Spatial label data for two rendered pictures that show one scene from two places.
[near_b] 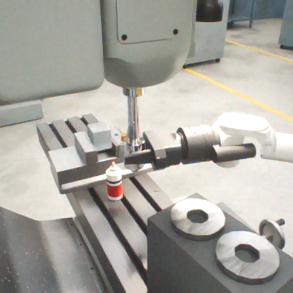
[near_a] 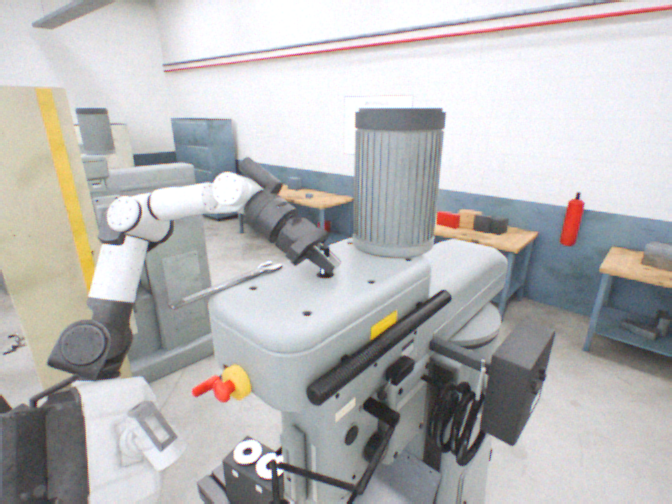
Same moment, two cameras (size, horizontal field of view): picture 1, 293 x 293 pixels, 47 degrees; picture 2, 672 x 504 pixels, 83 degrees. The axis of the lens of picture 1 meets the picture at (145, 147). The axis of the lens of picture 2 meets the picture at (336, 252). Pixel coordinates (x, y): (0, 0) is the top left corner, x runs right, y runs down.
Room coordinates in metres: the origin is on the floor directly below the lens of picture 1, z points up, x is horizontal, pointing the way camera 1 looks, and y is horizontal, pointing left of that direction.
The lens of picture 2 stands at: (1.32, -0.22, 2.21)
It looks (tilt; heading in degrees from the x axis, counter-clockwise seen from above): 21 degrees down; 159
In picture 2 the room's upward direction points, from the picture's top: straight up
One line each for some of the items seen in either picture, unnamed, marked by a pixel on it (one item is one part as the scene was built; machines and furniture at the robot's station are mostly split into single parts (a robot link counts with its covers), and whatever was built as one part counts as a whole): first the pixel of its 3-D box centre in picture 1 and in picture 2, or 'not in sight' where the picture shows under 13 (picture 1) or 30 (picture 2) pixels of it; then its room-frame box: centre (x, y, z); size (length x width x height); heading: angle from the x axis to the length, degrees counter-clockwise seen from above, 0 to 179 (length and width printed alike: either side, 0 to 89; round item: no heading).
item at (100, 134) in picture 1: (99, 136); not in sight; (0.87, 0.13, 1.07); 0.06 x 0.05 x 0.06; 25
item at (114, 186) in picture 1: (114, 180); not in sight; (0.73, 0.08, 1.01); 0.04 x 0.04 x 0.11
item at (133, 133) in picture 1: (133, 116); not in sight; (0.65, 0.02, 1.23); 0.03 x 0.03 x 0.11
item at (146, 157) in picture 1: (138, 159); not in sight; (0.62, 0.01, 1.14); 0.06 x 0.02 x 0.03; 104
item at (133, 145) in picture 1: (133, 141); not in sight; (0.65, 0.02, 1.17); 0.05 x 0.05 x 0.01
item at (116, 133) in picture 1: (118, 140); not in sight; (0.89, 0.08, 1.04); 0.12 x 0.06 x 0.04; 25
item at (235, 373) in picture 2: not in sight; (236, 382); (0.76, -0.18, 1.76); 0.06 x 0.02 x 0.06; 27
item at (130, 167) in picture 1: (134, 154); not in sight; (0.65, 0.02, 1.13); 0.05 x 0.05 x 0.06
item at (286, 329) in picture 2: not in sight; (330, 305); (0.65, 0.04, 1.81); 0.47 x 0.26 x 0.16; 117
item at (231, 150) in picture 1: (222, 146); not in sight; (0.69, -0.18, 1.13); 0.11 x 0.11 x 0.11; 14
